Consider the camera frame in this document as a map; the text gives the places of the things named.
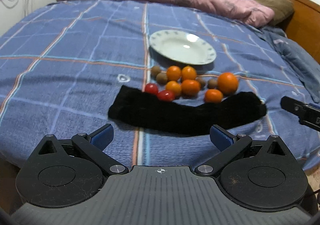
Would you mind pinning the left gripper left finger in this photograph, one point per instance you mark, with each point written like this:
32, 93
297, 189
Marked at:
80, 155

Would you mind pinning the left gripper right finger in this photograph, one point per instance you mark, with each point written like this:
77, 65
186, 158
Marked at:
241, 155

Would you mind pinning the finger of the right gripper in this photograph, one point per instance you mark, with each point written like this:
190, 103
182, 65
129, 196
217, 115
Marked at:
308, 114

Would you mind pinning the tangerine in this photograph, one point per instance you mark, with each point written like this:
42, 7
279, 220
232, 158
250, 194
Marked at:
188, 73
175, 87
213, 96
173, 73
190, 87

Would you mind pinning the large orange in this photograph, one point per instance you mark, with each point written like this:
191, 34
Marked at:
227, 83

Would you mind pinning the brown longan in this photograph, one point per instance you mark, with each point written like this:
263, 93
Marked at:
155, 70
162, 78
201, 81
212, 83

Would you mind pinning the red cherry tomato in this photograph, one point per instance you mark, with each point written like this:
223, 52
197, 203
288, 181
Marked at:
151, 88
166, 95

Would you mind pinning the grey blue blanket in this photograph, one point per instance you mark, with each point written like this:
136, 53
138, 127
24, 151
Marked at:
305, 66

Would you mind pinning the black cloth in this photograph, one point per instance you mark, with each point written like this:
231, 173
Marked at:
143, 110

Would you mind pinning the wooden headboard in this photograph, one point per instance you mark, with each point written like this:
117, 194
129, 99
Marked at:
303, 26

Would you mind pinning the brown pillow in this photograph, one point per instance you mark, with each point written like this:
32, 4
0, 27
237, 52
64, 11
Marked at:
283, 9

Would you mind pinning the white floral plate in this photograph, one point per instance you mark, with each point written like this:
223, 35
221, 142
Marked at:
182, 47

